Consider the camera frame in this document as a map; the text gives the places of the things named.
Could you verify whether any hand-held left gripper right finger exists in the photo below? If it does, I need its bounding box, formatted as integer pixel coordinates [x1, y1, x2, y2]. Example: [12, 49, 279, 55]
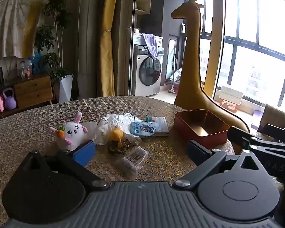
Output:
[172, 140, 264, 189]

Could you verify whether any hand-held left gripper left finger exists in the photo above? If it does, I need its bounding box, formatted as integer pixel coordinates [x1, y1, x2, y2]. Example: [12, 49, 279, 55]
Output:
[24, 141, 109, 192]

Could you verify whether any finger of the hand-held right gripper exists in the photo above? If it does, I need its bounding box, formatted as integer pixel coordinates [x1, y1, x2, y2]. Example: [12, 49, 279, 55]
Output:
[228, 126, 285, 178]
[264, 123, 285, 145]

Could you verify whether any red tin box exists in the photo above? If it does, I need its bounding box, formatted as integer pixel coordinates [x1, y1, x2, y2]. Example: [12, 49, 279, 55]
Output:
[173, 109, 234, 146]

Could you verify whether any yellow rubber toy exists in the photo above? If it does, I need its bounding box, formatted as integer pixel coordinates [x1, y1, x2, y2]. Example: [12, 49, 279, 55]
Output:
[109, 128, 127, 148]

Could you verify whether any white plastic bag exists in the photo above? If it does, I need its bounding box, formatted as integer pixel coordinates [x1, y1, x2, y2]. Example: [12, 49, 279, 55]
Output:
[82, 113, 145, 146]

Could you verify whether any clear barcode packet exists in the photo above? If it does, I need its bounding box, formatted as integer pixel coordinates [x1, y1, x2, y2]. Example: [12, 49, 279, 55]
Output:
[114, 147, 149, 177]

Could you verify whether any clear plastic wrapper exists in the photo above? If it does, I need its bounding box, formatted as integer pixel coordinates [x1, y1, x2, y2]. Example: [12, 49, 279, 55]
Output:
[125, 134, 142, 146]

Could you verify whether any blue white pouch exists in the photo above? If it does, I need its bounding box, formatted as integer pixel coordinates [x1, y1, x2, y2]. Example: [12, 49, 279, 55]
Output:
[129, 120, 158, 137]

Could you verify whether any purple mat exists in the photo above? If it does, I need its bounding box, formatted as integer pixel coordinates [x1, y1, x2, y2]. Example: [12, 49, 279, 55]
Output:
[250, 110, 264, 130]

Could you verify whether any white bunny plush toy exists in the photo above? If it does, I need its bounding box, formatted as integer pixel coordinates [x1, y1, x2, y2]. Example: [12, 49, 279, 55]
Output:
[49, 111, 89, 151]

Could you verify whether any red cardboard box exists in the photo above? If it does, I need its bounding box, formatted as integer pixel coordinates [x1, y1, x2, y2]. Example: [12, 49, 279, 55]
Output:
[220, 99, 238, 113]

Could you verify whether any white box on red box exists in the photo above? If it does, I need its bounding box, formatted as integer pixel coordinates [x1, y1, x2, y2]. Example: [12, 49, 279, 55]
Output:
[219, 85, 243, 105]

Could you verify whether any white teal tissue pack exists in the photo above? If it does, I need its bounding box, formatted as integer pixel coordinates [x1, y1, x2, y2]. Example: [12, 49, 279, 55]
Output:
[145, 115, 169, 137]

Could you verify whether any gold patterned tablecloth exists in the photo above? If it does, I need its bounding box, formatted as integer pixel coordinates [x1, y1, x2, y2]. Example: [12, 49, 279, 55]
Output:
[0, 96, 240, 228]

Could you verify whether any white planter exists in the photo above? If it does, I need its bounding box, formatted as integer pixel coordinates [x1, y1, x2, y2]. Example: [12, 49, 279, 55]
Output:
[59, 74, 74, 103]

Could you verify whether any floor mop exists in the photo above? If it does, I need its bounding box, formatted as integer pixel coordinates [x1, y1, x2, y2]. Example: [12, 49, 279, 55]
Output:
[168, 72, 181, 93]

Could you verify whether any wooden drawer cabinet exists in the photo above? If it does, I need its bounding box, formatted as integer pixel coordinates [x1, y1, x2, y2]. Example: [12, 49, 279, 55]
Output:
[0, 74, 55, 122]

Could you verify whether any silver washing machine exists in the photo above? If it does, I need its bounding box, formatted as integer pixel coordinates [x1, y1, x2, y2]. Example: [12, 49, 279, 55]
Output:
[132, 45, 164, 97]

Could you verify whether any golden giraffe statue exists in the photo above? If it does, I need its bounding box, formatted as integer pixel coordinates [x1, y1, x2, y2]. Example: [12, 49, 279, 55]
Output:
[171, 0, 251, 133]

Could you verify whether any purple kettlebell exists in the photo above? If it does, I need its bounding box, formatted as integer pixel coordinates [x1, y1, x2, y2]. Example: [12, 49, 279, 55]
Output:
[2, 88, 17, 110]

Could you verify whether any yellow curtain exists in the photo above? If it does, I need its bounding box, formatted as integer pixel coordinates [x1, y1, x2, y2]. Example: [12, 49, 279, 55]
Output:
[21, 1, 44, 59]
[98, 0, 120, 97]
[204, 0, 226, 96]

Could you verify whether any grey curtain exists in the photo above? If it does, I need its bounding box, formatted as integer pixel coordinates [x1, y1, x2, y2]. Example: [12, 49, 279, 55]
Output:
[76, 0, 100, 99]

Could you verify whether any purple cloth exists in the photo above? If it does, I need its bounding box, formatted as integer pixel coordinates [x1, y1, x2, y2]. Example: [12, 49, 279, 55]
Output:
[142, 33, 159, 60]

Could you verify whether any white panelled counter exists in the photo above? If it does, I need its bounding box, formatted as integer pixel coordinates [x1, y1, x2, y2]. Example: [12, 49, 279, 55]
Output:
[133, 33, 163, 47]

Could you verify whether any green potted plant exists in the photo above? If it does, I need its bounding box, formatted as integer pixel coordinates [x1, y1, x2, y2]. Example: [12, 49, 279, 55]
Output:
[34, 0, 73, 81]

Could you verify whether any white patterned curtain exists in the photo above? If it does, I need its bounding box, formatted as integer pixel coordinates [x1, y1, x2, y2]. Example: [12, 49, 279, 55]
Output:
[0, 0, 30, 60]

